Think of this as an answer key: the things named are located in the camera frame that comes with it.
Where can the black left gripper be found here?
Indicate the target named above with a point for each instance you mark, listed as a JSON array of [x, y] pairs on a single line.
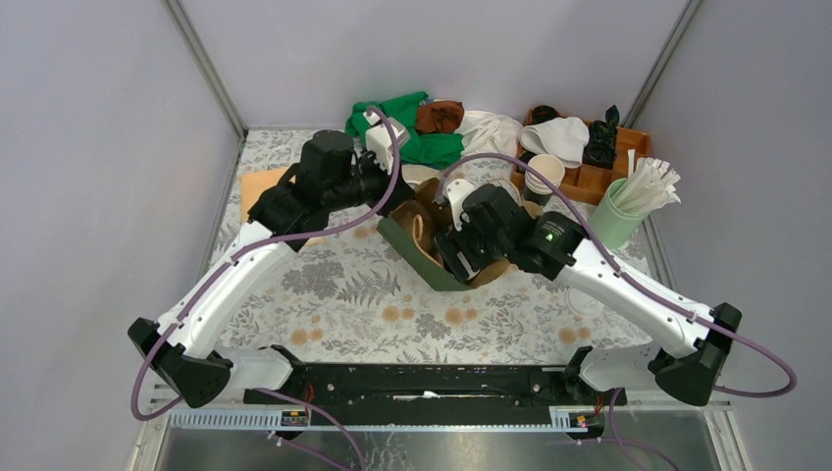
[[369, 159]]

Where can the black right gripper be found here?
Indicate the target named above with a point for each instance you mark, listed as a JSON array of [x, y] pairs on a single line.
[[453, 242]]

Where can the green paper bag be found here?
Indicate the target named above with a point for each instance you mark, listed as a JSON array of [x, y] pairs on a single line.
[[410, 230]]

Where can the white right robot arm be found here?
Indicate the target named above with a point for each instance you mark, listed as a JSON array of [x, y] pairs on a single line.
[[686, 352]]

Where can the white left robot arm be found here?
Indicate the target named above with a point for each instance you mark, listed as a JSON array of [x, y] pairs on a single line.
[[181, 345]]

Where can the green cloth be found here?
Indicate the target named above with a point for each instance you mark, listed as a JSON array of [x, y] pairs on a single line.
[[435, 150]]

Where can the stack of paper cups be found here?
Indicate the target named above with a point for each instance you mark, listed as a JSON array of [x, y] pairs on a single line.
[[548, 170]]

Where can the brown cloth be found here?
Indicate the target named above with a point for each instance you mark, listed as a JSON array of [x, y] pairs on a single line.
[[443, 116]]

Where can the white cloth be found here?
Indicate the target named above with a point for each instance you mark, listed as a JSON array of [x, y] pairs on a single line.
[[486, 132]]

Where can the white folded towel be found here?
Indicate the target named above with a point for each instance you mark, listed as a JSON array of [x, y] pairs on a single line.
[[563, 138]]

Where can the green straw holder cup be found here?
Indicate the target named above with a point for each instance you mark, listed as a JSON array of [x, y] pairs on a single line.
[[612, 226]]

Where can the floral table mat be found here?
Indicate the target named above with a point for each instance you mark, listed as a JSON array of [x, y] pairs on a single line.
[[353, 298]]

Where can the black crumpled bag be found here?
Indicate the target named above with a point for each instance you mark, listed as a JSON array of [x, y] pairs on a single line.
[[600, 150]]

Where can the white paper straws bundle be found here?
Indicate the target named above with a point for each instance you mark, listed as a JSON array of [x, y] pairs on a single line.
[[650, 185]]

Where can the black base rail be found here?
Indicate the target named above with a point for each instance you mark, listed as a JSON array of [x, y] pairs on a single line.
[[442, 395]]

